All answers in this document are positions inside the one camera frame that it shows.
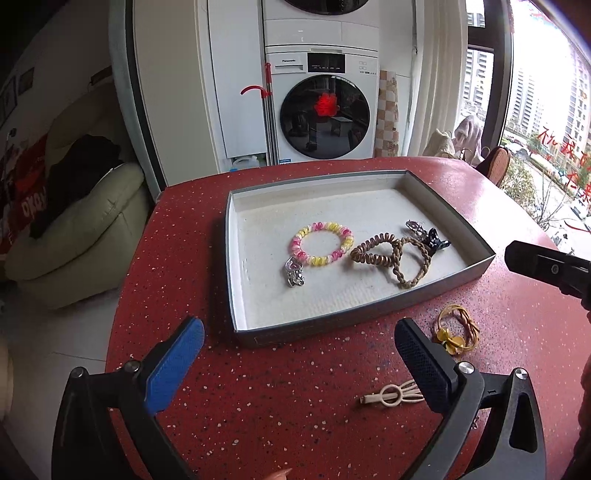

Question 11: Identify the white plastic jug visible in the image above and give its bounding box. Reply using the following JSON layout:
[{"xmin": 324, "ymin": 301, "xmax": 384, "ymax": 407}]
[{"xmin": 231, "ymin": 154, "xmax": 266, "ymax": 171}]

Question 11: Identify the white tumble dryer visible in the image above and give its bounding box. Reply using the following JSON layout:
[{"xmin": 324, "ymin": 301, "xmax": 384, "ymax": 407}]
[{"xmin": 261, "ymin": 0, "xmax": 382, "ymax": 47}]

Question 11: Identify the black claw clip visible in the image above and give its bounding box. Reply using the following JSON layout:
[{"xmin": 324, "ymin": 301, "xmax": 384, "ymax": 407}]
[{"xmin": 418, "ymin": 227, "xmax": 450, "ymax": 252}]

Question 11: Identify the black clothing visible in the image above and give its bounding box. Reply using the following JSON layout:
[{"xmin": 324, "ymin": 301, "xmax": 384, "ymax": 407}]
[{"xmin": 30, "ymin": 134, "xmax": 125, "ymax": 238}]

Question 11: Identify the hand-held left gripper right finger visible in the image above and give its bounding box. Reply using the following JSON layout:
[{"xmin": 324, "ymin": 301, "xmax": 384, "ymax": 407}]
[{"xmin": 394, "ymin": 316, "xmax": 548, "ymax": 480}]

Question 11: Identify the red printed cushion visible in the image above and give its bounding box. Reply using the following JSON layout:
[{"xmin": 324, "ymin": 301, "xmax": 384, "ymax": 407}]
[{"xmin": 13, "ymin": 136, "xmax": 51, "ymax": 232}]

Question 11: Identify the white washing machine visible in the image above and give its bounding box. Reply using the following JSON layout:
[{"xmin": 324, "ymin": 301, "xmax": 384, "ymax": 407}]
[{"xmin": 264, "ymin": 45, "xmax": 382, "ymax": 163}]

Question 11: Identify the brown braided hair tie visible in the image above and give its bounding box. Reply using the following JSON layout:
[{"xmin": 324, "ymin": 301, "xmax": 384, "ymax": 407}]
[{"xmin": 390, "ymin": 236, "xmax": 432, "ymax": 290}]

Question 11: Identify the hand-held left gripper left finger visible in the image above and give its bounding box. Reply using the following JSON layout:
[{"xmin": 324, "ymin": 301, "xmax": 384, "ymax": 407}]
[{"xmin": 51, "ymin": 316, "xmax": 205, "ymax": 480}]

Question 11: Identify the brown spiral hair tie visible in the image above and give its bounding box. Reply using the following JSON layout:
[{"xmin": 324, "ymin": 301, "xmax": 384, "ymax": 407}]
[{"xmin": 350, "ymin": 233, "xmax": 402, "ymax": 267}]

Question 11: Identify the grey shallow tray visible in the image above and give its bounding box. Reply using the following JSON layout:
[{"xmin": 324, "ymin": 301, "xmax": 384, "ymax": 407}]
[{"xmin": 225, "ymin": 170, "xmax": 496, "ymax": 349}]

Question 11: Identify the beige hair clip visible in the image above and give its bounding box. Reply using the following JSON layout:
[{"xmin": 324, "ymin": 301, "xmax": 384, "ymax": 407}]
[{"xmin": 361, "ymin": 379, "xmax": 426, "ymax": 408}]

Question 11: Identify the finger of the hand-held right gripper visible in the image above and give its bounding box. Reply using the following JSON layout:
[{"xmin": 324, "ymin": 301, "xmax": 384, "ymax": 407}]
[{"xmin": 505, "ymin": 240, "xmax": 591, "ymax": 311}]

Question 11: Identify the red handled mop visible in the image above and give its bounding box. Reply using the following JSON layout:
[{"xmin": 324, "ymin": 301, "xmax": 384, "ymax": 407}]
[{"xmin": 240, "ymin": 62, "xmax": 280, "ymax": 167}]

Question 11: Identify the cream leather sofa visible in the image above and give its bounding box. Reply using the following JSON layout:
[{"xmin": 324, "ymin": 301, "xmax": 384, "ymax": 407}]
[{"xmin": 7, "ymin": 90, "xmax": 153, "ymax": 310}]

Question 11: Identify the large picture frame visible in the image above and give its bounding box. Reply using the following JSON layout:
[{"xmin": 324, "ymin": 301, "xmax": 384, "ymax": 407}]
[{"xmin": 0, "ymin": 76, "xmax": 17, "ymax": 125}]

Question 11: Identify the white curtain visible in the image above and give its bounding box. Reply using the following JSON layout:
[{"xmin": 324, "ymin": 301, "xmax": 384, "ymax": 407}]
[{"xmin": 413, "ymin": 0, "xmax": 469, "ymax": 160}]

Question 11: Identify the yellow flower hair tie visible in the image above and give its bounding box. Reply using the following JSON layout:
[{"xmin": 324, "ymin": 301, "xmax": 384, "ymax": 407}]
[{"xmin": 433, "ymin": 304, "xmax": 481, "ymax": 356}]

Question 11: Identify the checkered board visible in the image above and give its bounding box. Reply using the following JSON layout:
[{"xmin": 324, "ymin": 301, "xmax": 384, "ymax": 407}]
[{"xmin": 375, "ymin": 69, "xmax": 400, "ymax": 160}]

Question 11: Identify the pink yellow bead bracelet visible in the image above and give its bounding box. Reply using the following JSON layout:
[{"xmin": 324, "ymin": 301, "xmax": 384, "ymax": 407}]
[{"xmin": 283, "ymin": 222, "xmax": 355, "ymax": 288}]

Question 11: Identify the brown chair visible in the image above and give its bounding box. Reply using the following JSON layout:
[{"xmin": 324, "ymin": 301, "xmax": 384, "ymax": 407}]
[{"xmin": 475, "ymin": 145, "xmax": 511, "ymax": 188}]

